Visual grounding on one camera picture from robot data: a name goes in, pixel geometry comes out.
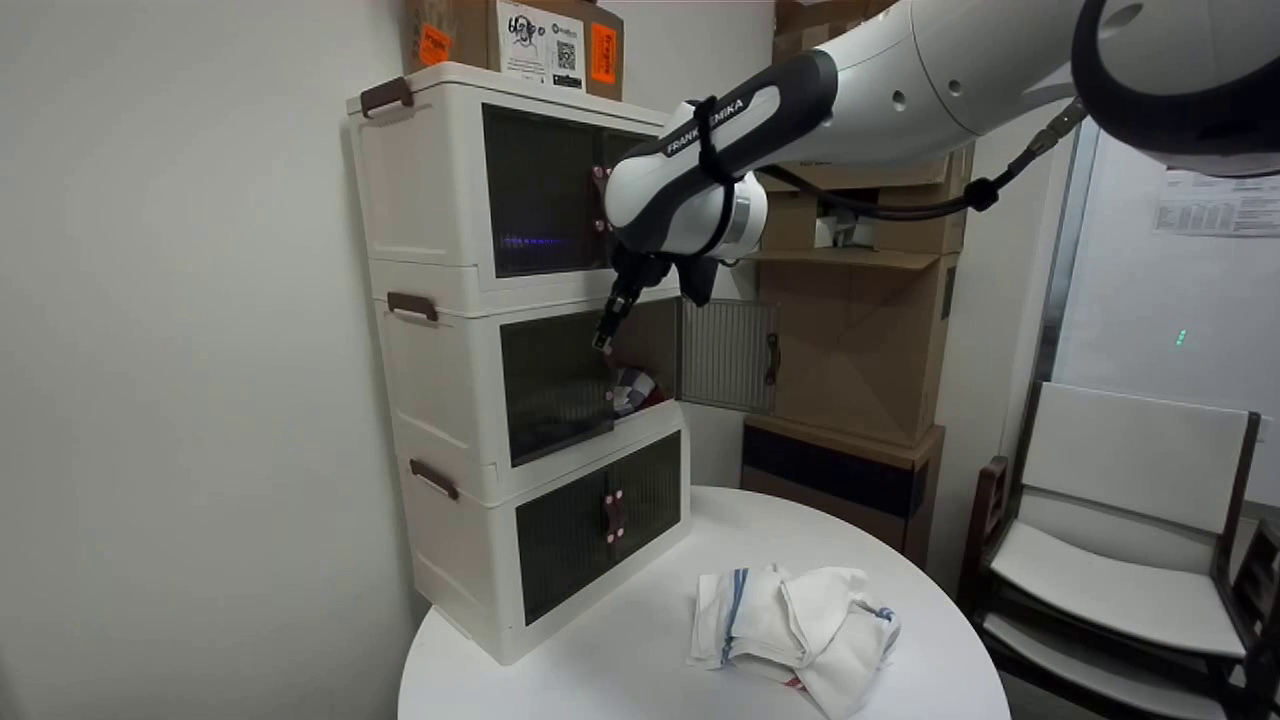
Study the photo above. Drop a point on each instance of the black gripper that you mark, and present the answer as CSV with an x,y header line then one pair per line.
x,y
643,273

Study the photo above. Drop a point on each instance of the dark translucent cabinet door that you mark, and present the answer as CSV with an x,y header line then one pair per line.
x,y
541,186
561,546
649,488
727,352
554,393

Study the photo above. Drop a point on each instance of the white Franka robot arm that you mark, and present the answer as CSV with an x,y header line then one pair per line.
x,y
934,83

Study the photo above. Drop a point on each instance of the packets inside cabinet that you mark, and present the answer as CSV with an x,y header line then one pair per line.
x,y
630,393

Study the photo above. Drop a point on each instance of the white stackable storage cabinet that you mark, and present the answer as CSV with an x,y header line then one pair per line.
x,y
425,186
466,560
447,386

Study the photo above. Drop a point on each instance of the cardboard box with dark band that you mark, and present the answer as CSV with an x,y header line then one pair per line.
x,y
835,473

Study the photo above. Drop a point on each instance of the cardboard box with orange stickers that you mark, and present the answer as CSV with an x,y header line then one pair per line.
x,y
466,35

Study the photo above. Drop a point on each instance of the plain tall cardboard box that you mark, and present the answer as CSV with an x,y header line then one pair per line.
x,y
804,23

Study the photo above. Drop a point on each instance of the white cloth with blue stripe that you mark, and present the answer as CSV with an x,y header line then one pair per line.
x,y
803,632

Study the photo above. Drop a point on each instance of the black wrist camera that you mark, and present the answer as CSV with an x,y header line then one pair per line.
x,y
699,282

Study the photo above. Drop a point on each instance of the white chair with dark frame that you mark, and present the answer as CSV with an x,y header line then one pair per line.
x,y
1122,585

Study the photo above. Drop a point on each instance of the wall poster with red header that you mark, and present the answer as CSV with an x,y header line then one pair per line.
x,y
1221,206

